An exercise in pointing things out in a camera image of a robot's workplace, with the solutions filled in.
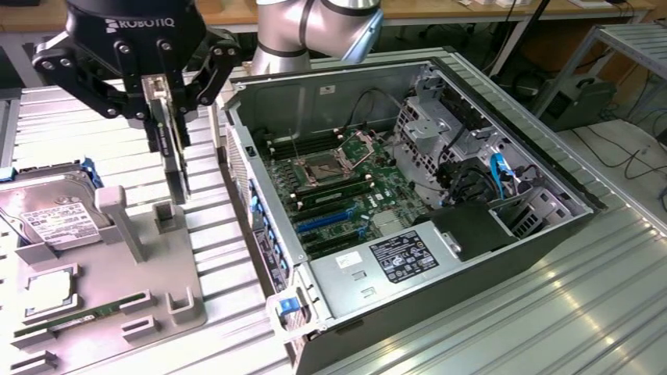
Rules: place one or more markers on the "open PC case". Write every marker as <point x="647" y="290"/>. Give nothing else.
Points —
<point x="443" y="304"/>

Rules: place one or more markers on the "CPU socket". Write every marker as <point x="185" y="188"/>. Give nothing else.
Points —
<point x="323" y="170"/>

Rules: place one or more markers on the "blue case latch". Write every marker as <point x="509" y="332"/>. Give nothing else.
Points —
<point x="289" y="306"/>

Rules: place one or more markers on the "dark box device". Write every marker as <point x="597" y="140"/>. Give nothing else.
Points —
<point x="578" y="105"/>

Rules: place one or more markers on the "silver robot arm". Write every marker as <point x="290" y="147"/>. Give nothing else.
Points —
<point x="291" y="31"/>

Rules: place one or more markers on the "black RAM slot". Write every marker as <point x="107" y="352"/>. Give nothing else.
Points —
<point x="333" y="189"/>
<point x="335" y="193"/>
<point x="305" y="142"/>
<point x="302" y="138"/>
<point x="331" y="184"/>
<point x="309" y="152"/>
<point x="306" y="147"/>

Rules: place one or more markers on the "thin metal locking lever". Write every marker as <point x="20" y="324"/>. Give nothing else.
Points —
<point x="297" y="150"/>

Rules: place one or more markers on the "green motherboard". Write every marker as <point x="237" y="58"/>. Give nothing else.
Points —
<point x="386" y="183"/>

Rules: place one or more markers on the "green RAM stick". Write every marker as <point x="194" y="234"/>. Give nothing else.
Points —
<point x="88" y="314"/>
<point x="334" y="198"/>

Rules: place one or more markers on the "black plastic shroud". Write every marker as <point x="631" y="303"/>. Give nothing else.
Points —
<point x="469" y="230"/>

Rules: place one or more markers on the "silver hard disk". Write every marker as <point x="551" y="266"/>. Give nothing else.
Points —
<point x="58" y="218"/>

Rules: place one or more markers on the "silver disk bay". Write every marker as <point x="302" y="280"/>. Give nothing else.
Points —
<point x="547" y="211"/>

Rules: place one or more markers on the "wooden desk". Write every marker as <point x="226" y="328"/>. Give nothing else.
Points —
<point x="469" y="11"/>

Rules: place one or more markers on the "silver power supply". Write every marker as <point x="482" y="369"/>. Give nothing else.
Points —
<point x="345" y="289"/>

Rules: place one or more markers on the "silver drive cage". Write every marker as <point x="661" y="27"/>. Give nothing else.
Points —
<point x="422" y="129"/>

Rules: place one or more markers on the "blue slot clip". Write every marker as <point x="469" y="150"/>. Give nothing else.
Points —
<point x="274" y="242"/>
<point x="266" y="223"/>
<point x="283" y="263"/>
<point x="254" y="204"/>

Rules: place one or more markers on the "blue disk bracket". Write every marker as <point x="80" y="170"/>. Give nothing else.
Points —
<point x="92" y="176"/>

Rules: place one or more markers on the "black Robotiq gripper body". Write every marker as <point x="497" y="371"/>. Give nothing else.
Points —
<point x="135" y="23"/>

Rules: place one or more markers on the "gray parts rack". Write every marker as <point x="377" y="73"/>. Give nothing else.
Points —
<point x="104" y="281"/>

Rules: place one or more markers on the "metal slat side table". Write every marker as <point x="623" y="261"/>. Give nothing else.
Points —
<point x="635" y="43"/>

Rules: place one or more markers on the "black expansion slot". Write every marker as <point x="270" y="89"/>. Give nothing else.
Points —
<point x="342" y="247"/>

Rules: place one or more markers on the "metal socket cover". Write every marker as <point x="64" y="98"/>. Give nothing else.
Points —
<point x="359" y="146"/>

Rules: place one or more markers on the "silver CPU chip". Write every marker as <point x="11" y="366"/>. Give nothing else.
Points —
<point x="50" y="291"/>

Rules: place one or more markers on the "blue expansion slot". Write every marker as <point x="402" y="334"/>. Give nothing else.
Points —
<point x="323" y="222"/>

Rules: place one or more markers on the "RAM memory stick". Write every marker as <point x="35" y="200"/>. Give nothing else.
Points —
<point x="178" y="183"/>

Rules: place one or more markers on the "silver chipset heatsink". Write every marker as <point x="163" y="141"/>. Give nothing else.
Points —
<point x="389" y="220"/>

